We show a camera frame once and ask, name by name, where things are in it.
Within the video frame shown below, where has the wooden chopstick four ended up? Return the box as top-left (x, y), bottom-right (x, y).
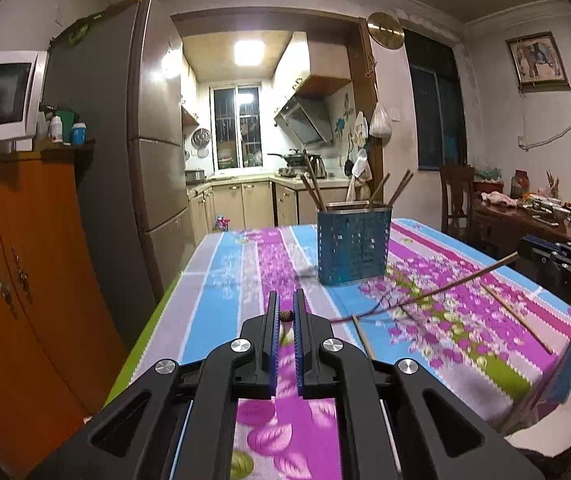
top-left (351, 314), bottom-right (374, 361)

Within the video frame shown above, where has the blue perforated utensil holder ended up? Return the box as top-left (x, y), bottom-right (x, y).
top-left (317, 202), bottom-right (392, 286)

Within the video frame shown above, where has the wooden chopstick one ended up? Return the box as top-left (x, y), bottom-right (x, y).
top-left (299, 174), bottom-right (325, 211)

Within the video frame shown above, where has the wooden chopstick six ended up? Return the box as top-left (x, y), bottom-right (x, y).
top-left (368, 173), bottom-right (391, 207)

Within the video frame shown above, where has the wooden chopstick five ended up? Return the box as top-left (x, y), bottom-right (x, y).
top-left (345, 178), bottom-right (356, 203)

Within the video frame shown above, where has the dark wooden chair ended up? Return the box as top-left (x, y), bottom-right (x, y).
top-left (439, 164), bottom-right (475, 242)

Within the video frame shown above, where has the wooden chopstick nine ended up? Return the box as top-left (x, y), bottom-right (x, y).
top-left (356, 252), bottom-right (520, 320)

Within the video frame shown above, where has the grey tall refrigerator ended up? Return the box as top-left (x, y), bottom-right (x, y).
top-left (43, 0), bottom-right (194, 348)

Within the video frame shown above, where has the wooden chopstick eight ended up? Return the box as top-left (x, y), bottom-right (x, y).
top-left (387, 170), bottom-right (413, 208)

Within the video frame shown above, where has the round gold wall clock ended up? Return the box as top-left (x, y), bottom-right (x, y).
top-left (367, 12), bottom-right (405, 50)

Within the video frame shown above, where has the wooden chopstick ten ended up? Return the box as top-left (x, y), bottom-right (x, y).
top-left (481, 282), bottom-right (555, 355)

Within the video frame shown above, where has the wooden chopstick two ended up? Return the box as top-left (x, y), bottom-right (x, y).
top-left (303, 151), bottom-right (327, 211)

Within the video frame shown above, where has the dark wooden side table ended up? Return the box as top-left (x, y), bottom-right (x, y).
top-left (471, 200), bottom-right (571, 256)

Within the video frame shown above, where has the framed elephant picture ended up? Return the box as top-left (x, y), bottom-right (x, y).
top-left (506, 32), bottom-right (571, 94)

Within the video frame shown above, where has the wooden chopstick seven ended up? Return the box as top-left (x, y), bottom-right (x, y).
top-left (386, 169), bottom-right (412, 209)

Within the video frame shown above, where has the white microwave oven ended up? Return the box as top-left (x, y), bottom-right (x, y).
top-left (0, 51), bottom-right (47, 153)

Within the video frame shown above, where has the blue lidded jar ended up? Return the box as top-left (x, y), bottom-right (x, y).
top-left (71, 122), bottom-right (87, 145)

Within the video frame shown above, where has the steel electric kettle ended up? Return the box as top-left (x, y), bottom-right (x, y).
top-left (308, 154), bottom-right (328, 179)

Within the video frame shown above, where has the colourful floral tablecloth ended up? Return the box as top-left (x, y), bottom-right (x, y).
top-left (104, 218), bottom-right (571, 480)

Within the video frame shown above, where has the black wok pan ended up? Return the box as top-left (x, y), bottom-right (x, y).
top-left (269, 150), bottom-right (306, 167)

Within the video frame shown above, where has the wooden chopstick three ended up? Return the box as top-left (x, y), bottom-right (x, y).
top-left (279, 311), bottom-right (294, 322)

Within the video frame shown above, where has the white medicine bottle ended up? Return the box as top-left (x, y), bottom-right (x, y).
top-left (48, 115), bottom-right (63, 143)

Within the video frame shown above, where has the orange wooden cabinet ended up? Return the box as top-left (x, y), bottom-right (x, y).
top-left (0, 148), bottom-right (126, 479)

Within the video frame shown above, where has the steel range hood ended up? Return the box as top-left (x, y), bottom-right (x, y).
top-left (275, 96), bottom-right (334, 145)

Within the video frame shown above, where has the white hanging plastic bag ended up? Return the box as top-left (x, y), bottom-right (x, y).
top-left (369, 102), bottom-right (394, 140)

